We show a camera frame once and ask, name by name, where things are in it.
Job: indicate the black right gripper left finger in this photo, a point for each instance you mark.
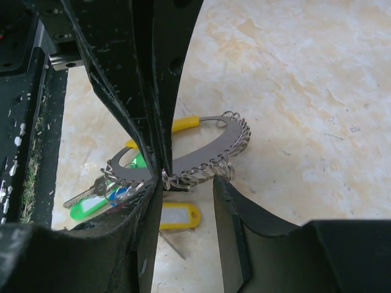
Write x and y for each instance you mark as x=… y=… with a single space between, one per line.
x=113 y=252

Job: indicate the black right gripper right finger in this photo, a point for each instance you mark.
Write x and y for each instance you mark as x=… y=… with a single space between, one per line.
x=260 y=252

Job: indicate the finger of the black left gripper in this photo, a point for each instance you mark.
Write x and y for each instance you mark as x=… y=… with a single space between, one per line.
x=173 y=25
x=113 y=37

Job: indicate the green key tag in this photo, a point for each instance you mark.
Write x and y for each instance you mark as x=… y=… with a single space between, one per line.
x=92 y=207
x=137 y=162

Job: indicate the yellow key tag on ring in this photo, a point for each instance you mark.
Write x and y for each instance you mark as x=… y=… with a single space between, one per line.
x=176 y=216

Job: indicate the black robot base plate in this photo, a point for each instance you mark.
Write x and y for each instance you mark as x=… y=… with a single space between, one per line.
x=37 y=50

